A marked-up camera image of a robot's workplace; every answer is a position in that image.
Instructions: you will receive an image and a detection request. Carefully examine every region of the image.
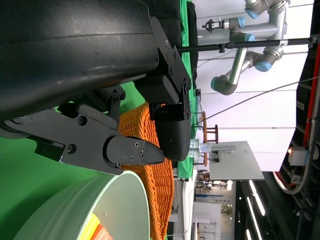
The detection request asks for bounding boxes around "orange wicker basket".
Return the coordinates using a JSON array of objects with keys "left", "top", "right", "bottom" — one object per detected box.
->
[{"left": 117, "top": 102, "right": 175, "bottom": 240}]

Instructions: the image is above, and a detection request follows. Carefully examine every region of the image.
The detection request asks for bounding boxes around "white box with orange lamp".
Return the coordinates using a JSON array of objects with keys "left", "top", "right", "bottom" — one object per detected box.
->
[{"left": 287, "top": 146, "right": 310, "bottom": 166}]

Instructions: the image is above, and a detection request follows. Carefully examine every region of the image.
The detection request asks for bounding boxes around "black stand pole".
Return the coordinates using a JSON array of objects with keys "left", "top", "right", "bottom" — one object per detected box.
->
[{"left": 177, "top": 37, "right": 320, "bottom": 53}]

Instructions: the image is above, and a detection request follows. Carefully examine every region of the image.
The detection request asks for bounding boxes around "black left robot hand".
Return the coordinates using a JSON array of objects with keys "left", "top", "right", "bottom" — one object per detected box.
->
[{"left": 0, "top": 0, "right": 193, "bottom": 176}]

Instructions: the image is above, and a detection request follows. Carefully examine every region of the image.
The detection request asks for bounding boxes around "grey blue-jointed robot arm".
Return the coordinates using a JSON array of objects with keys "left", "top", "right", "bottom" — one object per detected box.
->
[{"left": 201, "top": 0, "right": 292, "bottom": 96}]

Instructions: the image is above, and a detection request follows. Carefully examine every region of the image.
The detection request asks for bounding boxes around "red-brown wooden stool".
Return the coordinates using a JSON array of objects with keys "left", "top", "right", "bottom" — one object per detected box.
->
[{"left": 201, "top": 111, "right": 220, "bottom": 167}]

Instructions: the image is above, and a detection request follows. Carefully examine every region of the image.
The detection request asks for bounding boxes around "layered chocolate cake slice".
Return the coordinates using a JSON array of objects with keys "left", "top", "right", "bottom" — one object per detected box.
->
[{"left": 81, "top": 212, "right": 114, "bottom": 240}]

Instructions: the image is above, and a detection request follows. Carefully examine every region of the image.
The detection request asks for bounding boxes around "thin black hanging cable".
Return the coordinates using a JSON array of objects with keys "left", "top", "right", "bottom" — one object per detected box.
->
[{"left": 191, "top": 77, "right": 320, "bottom": 128}]

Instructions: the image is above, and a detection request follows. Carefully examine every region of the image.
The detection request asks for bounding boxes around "green tablecloth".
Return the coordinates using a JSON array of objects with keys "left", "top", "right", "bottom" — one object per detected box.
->
[{"left": 0, "top": 0, "right": 200, "bottom": 240}]

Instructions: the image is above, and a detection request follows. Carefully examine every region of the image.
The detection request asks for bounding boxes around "white round bowl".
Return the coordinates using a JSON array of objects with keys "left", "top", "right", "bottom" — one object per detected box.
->
[{"left": 12, "top": 170, "right": 151, "bottom": 240}]

